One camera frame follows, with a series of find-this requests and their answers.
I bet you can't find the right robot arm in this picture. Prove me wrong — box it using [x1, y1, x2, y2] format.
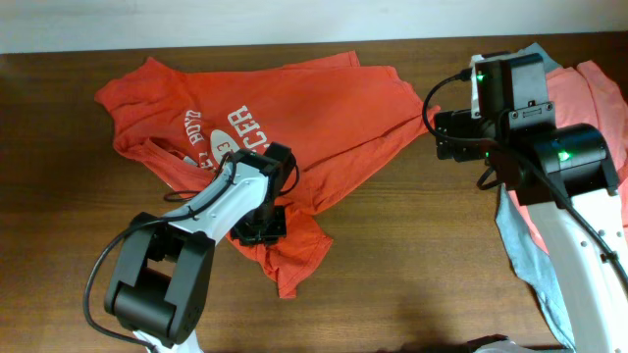
[425, 52, 627, 352]

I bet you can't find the pink shirt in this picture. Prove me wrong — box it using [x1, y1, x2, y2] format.
[496, 61, 627, 258]

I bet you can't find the orange soccer t-shirt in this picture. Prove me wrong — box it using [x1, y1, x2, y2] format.
[95, 52, 435, 299]

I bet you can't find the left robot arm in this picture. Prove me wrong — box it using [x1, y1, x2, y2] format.
[104, 143, 298, 352]

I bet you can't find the grey shirt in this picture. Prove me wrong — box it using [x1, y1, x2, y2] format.
[494, 41, 576, 349]

